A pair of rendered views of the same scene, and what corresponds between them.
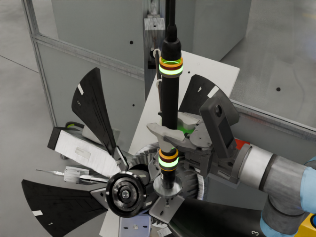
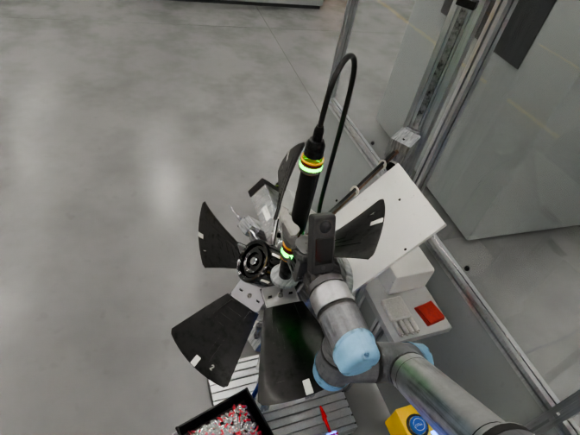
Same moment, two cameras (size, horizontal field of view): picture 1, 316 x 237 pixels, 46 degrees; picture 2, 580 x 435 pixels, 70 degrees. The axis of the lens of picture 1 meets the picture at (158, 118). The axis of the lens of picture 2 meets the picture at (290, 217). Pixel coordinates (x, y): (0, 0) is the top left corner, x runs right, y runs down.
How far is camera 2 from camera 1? 0.35 m
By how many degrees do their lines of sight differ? 23
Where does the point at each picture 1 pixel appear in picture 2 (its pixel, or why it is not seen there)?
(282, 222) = (322, 363)
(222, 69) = (429, 215)
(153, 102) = (353, 208)
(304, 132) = (504, 345)
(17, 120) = not seen: hidden behind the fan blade
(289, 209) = (327, 354)
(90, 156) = (269, 219)
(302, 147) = (495, 361)
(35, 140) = not seen: hidden behind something
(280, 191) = (326, 330)
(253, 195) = not seen: hidden behind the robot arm
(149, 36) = (392, 147)
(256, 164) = (324, 293)
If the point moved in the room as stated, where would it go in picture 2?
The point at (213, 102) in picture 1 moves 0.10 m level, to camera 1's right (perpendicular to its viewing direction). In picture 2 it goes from (324, 216) to (370, 247)
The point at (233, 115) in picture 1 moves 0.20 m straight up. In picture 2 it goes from (368, 251) to (400, 179)
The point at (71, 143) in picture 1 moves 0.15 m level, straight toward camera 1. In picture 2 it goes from (264, 199) to (244, 228)
